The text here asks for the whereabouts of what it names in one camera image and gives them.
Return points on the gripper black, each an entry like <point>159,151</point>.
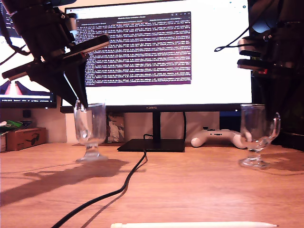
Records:
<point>287,50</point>
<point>42,31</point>

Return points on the small footed glass cup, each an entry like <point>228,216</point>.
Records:
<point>256,133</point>
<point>90,128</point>

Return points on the white pen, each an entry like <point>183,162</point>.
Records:
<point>190,225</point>

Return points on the black monitor with code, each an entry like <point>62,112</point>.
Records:
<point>23,97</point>

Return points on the large black Huawei monitor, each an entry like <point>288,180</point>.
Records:
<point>213,78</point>

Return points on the patterned card box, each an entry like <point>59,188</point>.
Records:
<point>116,129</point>

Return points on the cardboard box with sunglasses print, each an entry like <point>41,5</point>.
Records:
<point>23,139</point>

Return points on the green snack packet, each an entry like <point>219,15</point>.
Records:
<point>9,126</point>

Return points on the white game controller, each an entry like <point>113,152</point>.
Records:
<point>213,136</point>

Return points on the small white box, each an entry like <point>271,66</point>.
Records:
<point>2,143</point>

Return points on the small black wall socket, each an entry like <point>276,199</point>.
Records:
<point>26,114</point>

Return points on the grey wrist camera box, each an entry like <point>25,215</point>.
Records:
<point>249,46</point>

